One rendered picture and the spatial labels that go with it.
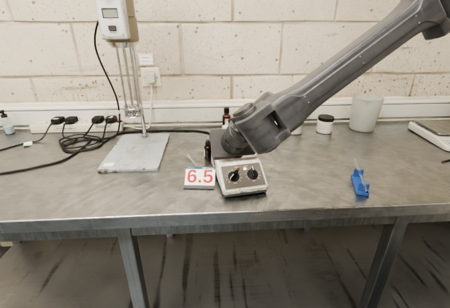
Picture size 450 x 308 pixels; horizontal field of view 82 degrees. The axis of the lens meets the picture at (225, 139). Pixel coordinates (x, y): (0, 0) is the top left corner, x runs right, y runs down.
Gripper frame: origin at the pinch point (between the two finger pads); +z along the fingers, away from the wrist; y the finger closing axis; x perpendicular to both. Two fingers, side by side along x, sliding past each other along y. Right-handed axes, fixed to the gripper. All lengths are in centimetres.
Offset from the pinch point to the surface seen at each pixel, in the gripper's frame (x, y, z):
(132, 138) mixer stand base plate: -18, 30, 43
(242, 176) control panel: 6.3, -5.0, 6.8
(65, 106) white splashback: -38, 60, 54
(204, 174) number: 3.9, 4.9, 13.3
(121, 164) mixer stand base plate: -3.8, 31.2, 25.9
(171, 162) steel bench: -3.1, 14.8, 26.3
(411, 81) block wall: -34, -102, 33
